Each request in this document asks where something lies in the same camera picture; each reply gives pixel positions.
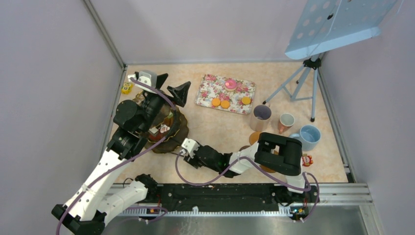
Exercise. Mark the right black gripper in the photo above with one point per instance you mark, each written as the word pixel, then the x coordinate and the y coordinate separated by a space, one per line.
pixel 193 161

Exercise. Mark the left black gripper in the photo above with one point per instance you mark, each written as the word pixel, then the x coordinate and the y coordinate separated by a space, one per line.
pixel 180 93

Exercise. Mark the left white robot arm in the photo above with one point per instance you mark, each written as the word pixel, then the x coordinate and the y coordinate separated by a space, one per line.
pixel 89 210

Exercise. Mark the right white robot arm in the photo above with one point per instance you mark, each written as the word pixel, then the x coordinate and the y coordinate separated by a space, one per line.
pixel 276 156

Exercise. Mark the dark wooden coaster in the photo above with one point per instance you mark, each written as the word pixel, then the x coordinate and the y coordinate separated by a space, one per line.
pixel 245 147

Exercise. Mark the yellow snack packet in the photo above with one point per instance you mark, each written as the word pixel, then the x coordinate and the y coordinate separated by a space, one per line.
pixel 127 88

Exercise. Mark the round biscuit left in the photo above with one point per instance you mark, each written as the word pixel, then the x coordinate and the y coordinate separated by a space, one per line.
pixel 215 102

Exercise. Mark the round biscuit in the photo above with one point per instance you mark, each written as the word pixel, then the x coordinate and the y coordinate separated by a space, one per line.
pixel 225 104
pixel 215 102
pixel 246 100

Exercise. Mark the light wooden coaster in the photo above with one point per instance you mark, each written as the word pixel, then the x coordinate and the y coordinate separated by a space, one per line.
pixel 254 137

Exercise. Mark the round biscuit middle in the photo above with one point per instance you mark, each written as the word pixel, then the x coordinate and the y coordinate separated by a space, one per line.
pixel 225 104

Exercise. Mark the pink frosted donut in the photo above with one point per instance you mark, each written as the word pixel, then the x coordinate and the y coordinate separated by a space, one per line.
pixel 230 85

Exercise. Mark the brown wooden lid coaster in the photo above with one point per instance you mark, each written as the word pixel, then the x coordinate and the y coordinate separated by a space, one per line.
pixel 266 169

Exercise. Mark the floral serving tray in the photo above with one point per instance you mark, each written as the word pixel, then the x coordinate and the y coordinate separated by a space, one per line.
pixel 212 86

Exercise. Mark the round biscuit right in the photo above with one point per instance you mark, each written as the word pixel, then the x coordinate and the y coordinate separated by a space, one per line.
pixel 246 100

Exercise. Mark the pink small cup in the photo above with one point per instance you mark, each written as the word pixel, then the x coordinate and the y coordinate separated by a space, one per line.
pixel 285 122

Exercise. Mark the red owl snack packet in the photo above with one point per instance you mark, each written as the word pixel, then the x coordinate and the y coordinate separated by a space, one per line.
pixel 307 160

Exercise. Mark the light blue mug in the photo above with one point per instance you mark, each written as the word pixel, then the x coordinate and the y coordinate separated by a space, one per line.
pixel 309 136

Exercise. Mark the grey tripod stand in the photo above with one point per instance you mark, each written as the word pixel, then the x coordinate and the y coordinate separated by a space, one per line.
pixel 313 65

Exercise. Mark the blue perforated stand tray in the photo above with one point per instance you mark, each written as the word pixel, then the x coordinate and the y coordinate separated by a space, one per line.
pixel 325 25

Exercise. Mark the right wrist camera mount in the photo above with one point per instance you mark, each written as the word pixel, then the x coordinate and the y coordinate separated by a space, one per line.
pixel 190 146

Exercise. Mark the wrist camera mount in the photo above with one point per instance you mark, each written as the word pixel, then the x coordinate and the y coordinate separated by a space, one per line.
pixel 190 146
pixel 146 77

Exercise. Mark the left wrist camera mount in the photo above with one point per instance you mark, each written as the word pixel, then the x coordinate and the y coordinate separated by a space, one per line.
pixel 146 77

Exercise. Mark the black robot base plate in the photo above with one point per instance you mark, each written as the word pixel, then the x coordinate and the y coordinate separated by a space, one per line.
pixel 227 197

